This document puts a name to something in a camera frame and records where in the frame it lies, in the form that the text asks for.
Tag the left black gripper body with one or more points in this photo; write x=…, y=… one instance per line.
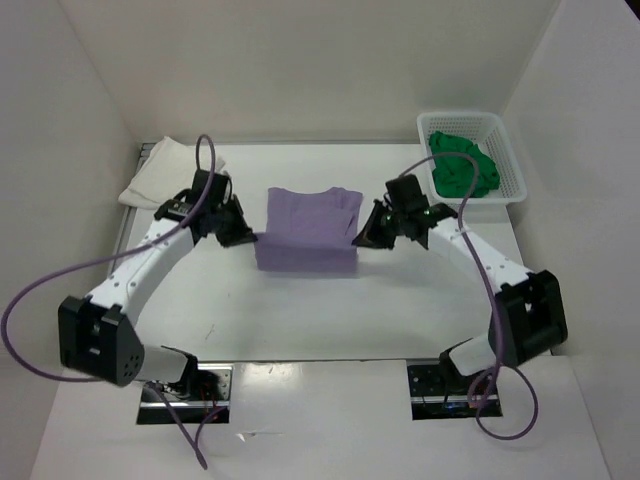
x=218, y=212

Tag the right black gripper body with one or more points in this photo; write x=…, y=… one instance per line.
x=398, y=216

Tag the green t shirt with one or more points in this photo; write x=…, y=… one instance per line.
x=453, y=175

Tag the white t shirt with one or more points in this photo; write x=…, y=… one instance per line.
x=169, y=169

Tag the purple t shirt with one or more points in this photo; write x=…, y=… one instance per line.
x=310, y=233

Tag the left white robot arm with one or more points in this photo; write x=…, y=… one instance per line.
x=97, y=333

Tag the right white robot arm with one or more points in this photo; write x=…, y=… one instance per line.
x=527, y=312

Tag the white plastic laundry basket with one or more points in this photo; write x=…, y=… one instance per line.
x=489, y=133

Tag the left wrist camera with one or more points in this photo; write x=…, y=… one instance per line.
x=200, y=192

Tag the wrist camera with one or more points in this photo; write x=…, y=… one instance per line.
x=405, y=194
x=200, y=192

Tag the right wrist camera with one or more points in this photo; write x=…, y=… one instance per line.
x=405, y=194

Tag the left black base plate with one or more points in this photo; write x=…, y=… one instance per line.
x=208, y=401

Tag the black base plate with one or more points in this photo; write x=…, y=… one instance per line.
x=431, y=399
x=208, y=401

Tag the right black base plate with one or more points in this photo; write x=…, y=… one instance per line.
x=431, y=399

